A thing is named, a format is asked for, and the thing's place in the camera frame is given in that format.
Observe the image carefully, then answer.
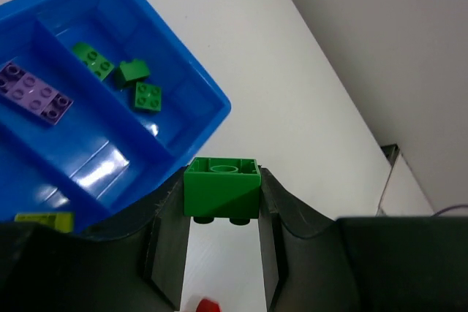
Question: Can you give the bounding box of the red small lego brick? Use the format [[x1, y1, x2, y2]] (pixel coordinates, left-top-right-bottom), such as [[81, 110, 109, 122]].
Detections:
[[196, 298, 222, 312]]

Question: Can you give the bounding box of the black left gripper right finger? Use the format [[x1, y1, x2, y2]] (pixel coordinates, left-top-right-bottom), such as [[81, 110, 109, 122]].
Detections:
[[258, 169, 467, 311]]

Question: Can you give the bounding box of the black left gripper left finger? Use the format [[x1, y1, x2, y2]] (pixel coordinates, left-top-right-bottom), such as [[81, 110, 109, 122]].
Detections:
[[1, 171, 190, 311]]

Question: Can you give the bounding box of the purple butterfly lego brick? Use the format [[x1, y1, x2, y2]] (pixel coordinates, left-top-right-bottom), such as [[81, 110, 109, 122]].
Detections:
[[1, 61, 74, 126]]

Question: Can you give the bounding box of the green small lego brick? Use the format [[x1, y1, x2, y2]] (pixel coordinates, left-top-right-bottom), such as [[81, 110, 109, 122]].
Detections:
[[183, 157, 262, 225]]

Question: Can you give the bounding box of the green square lego brick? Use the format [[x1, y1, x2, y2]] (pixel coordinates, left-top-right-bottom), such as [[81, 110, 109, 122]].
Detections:
[[114, 59, 151, 89]]

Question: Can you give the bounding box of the green curved lego brick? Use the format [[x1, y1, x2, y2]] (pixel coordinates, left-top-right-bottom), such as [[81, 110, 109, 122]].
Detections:
[[72, 42, 115, 81]]

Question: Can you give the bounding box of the lime curved lego brick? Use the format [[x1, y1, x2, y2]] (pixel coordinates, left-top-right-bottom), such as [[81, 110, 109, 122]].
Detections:
[[14, 212, 75, 233]]

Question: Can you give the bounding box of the blue divided plastic bin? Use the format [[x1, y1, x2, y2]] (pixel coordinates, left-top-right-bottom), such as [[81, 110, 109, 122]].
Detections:
[[1, 0, 231, 231]]

